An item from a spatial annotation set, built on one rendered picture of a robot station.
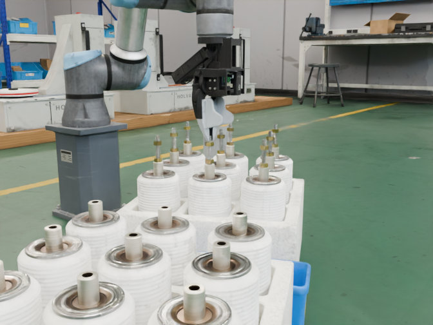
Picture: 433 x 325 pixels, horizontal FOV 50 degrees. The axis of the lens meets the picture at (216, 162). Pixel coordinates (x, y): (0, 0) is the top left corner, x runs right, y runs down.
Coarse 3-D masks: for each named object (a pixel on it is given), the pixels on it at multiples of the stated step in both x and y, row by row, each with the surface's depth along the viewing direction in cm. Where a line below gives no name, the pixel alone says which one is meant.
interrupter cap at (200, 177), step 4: (204, 172) 105; (216, 172) 105; (196, 176) 102; (200, 176) 102; (204, 176) 103; (216, 176) 102; (220, 176) 102; (224, 176) 102; (196, 180) 99; (200, 180) 98; (204, 180) 98; (208, 180) 98; (212, 180) 98; (216, 180) 98; (220, 180) 99
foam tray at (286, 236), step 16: (240, 192) 118; (128, 208) 103; (240, 208) 103; (288, 208) 103; (128, 224) 100; (208, 224) 96; (272, 224) 93; (288, 224) 93; (272, 240) 93; (288, 240) 93; (272, 256) 94; (288, 256) 93
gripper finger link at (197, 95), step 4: (192, 84) 94; (196, 84) 94; (196, 88) 94; (192, 92) 94; (196, 92) 94; (200, 92) 94; (192, 96) 94; (196, 96) 94; (200, 96) 94; (204, 96) 96; (192, 100) 95; (196, 100) 94; (200, 100) 95; (196, 104) 94; (200, 104) 95; (196, 108) 95; (200, 108) 95; (196, 112) 96; (200, 112) 96; (196, 116) 96; (200, 116) 96
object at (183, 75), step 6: (204, 48) 94; (198, 54) 95; (204, 54) 94; (192, 60) 96; (198, 60) 95; (204, 60) 95; (180, 66) 98; (186, 66) 98; (192, 66) 97; (174, 72) 100; (180, 72) 99; (186, 72) 98; (192, 72) 98; (174, 78) 100; (180, 78) 99; (186, 78) 100; (192, 78) 101
